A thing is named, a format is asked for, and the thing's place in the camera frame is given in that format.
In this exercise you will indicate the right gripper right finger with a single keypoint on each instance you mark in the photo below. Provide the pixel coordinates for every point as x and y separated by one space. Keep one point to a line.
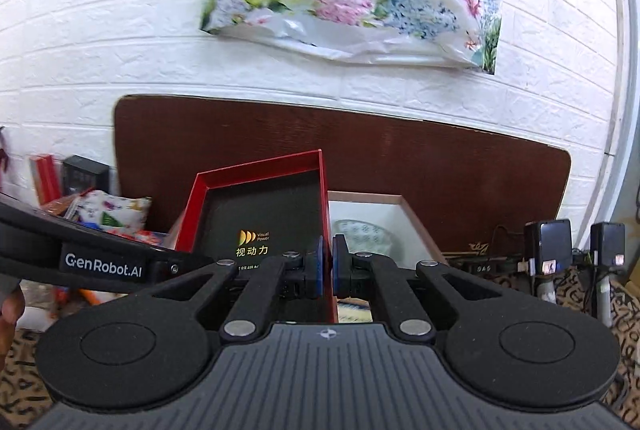
387 289

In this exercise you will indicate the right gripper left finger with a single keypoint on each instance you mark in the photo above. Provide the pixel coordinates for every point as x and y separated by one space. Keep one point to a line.
286 287

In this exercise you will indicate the red black gift box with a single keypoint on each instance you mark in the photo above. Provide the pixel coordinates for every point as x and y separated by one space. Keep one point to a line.
265 208

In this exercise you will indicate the person's left hand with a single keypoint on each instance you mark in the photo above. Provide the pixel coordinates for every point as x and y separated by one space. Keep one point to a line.
12 309

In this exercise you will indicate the floral white pouch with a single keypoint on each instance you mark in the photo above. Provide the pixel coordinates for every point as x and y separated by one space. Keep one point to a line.
106 211

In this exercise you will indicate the pale green patterned tin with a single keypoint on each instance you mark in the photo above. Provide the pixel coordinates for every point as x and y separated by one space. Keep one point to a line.
362 236

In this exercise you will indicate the brown cardboard box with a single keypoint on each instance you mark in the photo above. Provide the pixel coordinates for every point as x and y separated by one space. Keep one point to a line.
412 241

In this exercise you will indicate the dark brown wooden board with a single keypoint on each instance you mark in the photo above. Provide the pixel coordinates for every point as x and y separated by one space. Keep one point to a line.
466 186

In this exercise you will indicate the black device on stand right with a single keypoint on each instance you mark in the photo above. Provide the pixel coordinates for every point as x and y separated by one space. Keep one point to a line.
607 249

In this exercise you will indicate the red box by wall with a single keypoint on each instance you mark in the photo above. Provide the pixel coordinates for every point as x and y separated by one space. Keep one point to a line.
47 184

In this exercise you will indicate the black box by wall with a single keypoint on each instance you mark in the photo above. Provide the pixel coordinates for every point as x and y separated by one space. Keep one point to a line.
80 174

